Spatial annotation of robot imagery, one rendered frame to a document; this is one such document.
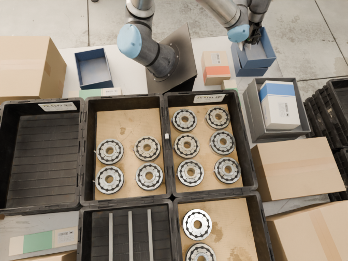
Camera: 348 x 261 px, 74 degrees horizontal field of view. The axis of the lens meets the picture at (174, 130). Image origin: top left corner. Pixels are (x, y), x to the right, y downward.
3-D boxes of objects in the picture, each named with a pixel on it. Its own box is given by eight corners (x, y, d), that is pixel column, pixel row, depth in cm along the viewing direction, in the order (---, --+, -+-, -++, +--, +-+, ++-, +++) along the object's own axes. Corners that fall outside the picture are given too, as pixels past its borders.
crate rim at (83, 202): (86, 99, 90) (84, 96, 87) (162, 95, 92) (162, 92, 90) (81, 206, 75) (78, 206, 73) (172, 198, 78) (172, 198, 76)
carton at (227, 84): (220, 86, 120) (223, 80, 114) (231, 85, 120) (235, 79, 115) (229, 129, 111) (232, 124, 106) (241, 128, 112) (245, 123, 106)
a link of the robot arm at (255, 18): (246, 1, 92) (266, -1, 92) (243, 11, 96) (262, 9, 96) (251, 15, 89) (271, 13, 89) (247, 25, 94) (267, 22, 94)
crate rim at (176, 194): (162, 95, 92) (163, 92, 90) (235, 91, 95) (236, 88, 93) (172, 198, 78) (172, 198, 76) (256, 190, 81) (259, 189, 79)
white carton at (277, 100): (257, 91, 108) (265, 80, 99) (282, 92, 108) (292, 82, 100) (261, 130, 100) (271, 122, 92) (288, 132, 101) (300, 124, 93)
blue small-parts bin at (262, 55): (232, 38, 123) (236, 28, 116) (259, 36, 125) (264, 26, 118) (242, 69, 116) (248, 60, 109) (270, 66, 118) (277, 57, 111)
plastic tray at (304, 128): (249, 83, 110) (254, 77, 105) (290, 83, 111) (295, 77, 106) (260, 136, 100) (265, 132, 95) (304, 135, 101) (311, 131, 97)
